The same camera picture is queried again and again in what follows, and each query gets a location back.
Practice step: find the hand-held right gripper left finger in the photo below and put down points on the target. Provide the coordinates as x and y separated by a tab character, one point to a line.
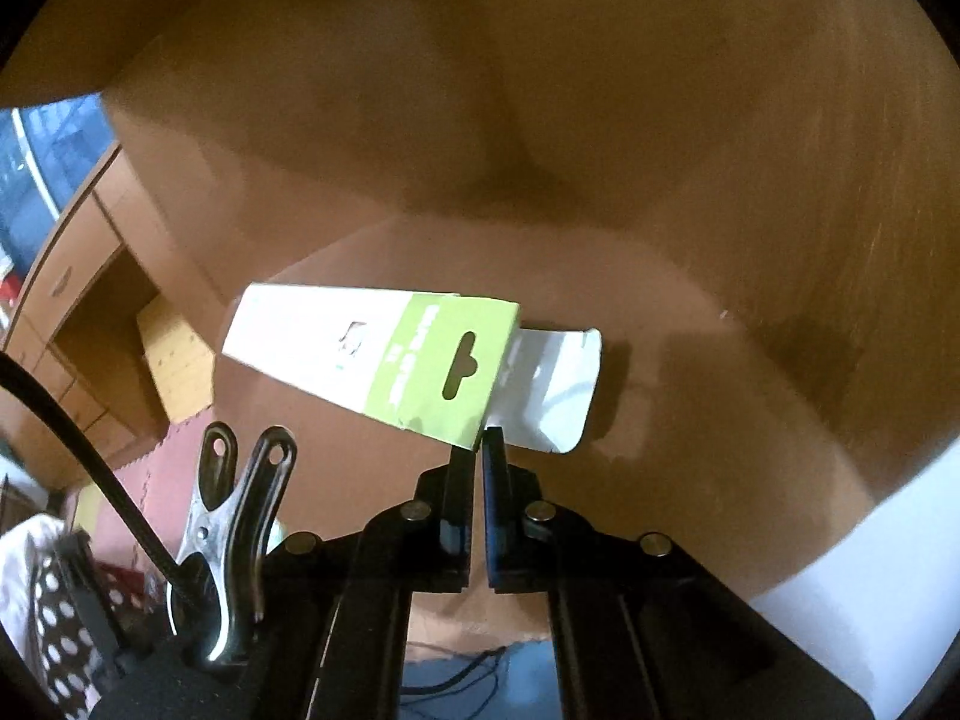
459	495

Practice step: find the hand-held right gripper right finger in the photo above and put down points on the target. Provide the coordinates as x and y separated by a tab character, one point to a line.
495	495

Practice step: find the green and white cardboard box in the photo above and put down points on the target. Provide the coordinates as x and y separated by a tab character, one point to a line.
337	337

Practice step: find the wooden corner shelf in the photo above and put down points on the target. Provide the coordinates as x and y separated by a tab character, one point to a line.
675	165

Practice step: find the brown polka dot cloth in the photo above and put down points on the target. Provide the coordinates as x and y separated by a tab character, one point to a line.
52	630

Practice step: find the metal spring clamp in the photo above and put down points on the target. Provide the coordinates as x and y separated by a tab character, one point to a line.
225	540

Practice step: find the pink foam mat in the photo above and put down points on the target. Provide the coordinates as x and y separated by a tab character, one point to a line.
161	457

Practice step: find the yellow checkered mat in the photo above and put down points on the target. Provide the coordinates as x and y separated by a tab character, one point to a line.
176	360

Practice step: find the wooden drawer cabinet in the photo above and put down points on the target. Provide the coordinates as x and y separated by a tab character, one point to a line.
75	240

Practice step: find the window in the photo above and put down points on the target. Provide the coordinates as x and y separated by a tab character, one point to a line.
45	150

